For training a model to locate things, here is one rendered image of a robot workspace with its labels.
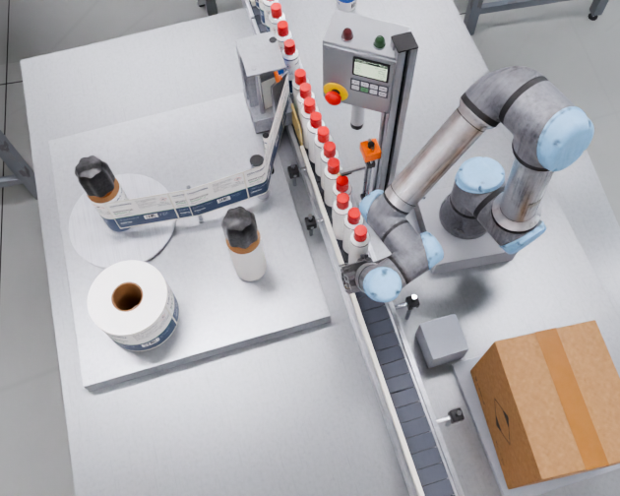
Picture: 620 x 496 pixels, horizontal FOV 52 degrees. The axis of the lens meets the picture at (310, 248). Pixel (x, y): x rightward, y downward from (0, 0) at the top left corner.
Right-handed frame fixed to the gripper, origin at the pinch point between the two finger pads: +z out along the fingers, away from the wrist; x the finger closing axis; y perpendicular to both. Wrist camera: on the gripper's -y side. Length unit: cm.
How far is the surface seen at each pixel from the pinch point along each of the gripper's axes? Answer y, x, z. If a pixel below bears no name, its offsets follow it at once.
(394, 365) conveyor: -0.3, 25.7, -8.6
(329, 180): 2.1, -24.7, 3.2
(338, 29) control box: -3, -55, -31
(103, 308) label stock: 66, -9, -6
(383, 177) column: -12.7, -21.7, 4.2
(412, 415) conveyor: -0.5, 37.3, -15.2
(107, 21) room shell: 67, -135, 185
